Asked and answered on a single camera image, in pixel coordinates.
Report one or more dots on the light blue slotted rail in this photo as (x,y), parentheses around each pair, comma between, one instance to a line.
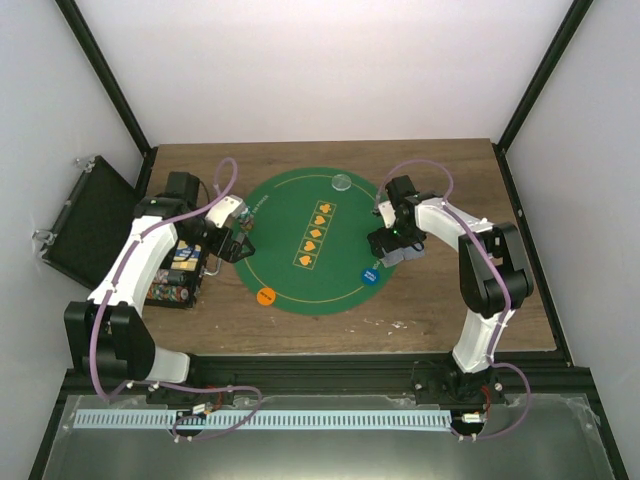
(414,420)

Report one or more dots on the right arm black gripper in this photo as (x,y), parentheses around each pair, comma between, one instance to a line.
(387,244)

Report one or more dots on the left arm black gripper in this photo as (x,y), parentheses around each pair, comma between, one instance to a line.
(231,254)

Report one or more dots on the deck of grey cards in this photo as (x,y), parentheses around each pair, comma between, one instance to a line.
(399,255)

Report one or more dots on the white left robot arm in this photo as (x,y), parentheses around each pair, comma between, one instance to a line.
(106,334)

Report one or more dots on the blue small blind button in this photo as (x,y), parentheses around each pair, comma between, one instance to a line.
(370,276)

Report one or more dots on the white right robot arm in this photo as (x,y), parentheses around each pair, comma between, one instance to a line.
(494,274)

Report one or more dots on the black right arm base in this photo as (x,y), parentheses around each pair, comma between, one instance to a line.
(443,382)

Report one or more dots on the orange big blind button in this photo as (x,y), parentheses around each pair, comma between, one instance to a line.
(266,296)

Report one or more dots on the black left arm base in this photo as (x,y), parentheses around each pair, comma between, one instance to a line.
(199,392)

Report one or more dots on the blue card deck box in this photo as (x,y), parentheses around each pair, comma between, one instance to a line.
(186,257)

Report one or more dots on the round green poker mat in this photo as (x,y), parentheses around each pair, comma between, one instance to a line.
(311,242)

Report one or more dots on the clear acrylic dealer button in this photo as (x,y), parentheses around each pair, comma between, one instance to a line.
(341,182)

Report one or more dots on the black poker set case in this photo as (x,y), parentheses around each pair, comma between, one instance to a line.
(112,240)

